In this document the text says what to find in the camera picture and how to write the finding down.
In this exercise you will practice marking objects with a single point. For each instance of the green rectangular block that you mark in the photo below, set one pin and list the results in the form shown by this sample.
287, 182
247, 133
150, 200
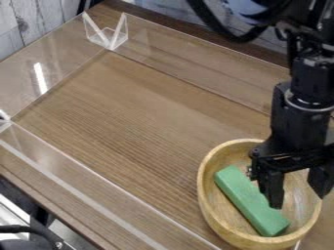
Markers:
266, 219

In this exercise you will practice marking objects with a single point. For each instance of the wooden bowl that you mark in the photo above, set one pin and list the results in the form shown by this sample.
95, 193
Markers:
301, 207

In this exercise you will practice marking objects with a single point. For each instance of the clear acrylic tray wall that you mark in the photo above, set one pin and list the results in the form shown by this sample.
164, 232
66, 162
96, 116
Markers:
110, 128

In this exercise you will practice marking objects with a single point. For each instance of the black metal table bracket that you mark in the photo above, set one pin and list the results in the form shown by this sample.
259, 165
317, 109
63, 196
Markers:
46, 236

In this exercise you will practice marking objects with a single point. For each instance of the clear acrylic corner bracket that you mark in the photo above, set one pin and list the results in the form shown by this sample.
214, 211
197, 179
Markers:
106, 37

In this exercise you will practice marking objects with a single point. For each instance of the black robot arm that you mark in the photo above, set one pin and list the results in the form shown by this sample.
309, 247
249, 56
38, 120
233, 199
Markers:
306, 20

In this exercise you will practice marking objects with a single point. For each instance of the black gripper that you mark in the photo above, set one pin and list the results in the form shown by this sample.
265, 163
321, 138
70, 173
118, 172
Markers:
294, 147

